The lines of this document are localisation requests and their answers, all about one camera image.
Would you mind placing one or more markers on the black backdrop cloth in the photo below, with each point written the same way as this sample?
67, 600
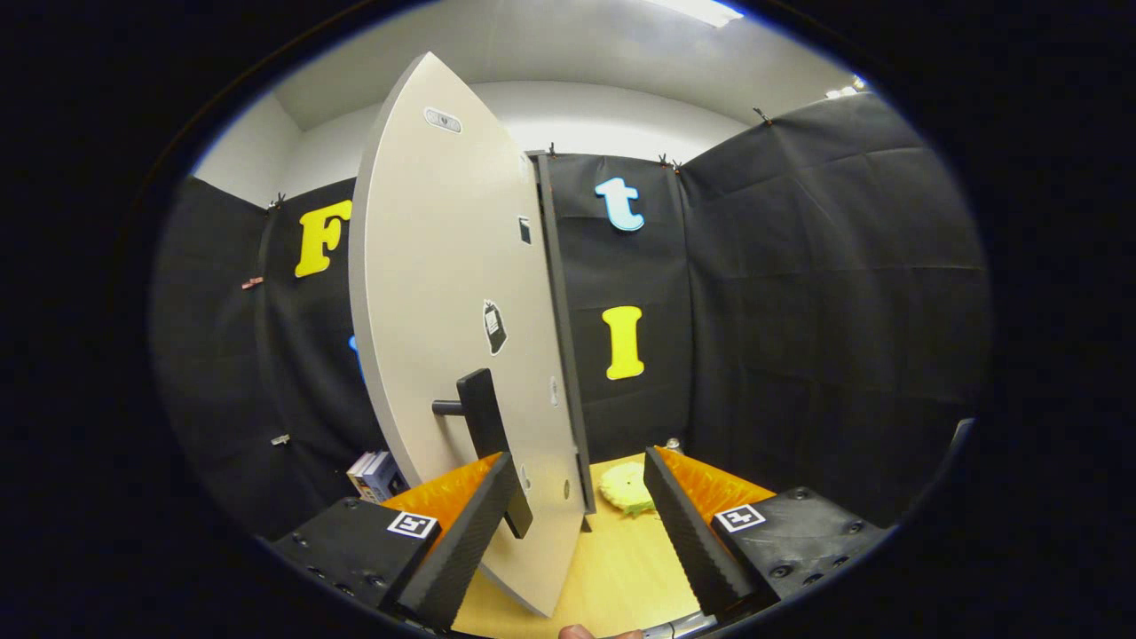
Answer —
799, 311

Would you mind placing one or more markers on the long ceiling light panel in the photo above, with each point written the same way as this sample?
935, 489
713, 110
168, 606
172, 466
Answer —
701, 11

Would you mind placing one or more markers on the yellow plush toy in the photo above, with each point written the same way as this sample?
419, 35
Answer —
626, 488

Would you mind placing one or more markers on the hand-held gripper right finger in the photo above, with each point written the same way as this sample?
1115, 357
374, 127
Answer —
688, 532

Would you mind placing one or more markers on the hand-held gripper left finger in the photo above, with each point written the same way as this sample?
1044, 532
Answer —
470, 532

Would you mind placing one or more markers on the small ceiling light panel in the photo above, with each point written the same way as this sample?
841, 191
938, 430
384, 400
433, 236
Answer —
843, 89

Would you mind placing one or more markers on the white book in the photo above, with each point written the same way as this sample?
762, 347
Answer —
358, 470

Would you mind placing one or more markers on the grey shoe cabinet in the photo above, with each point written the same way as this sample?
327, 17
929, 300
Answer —
561, 302

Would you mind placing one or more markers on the blue-grey book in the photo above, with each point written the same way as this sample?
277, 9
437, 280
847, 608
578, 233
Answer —
386, 479

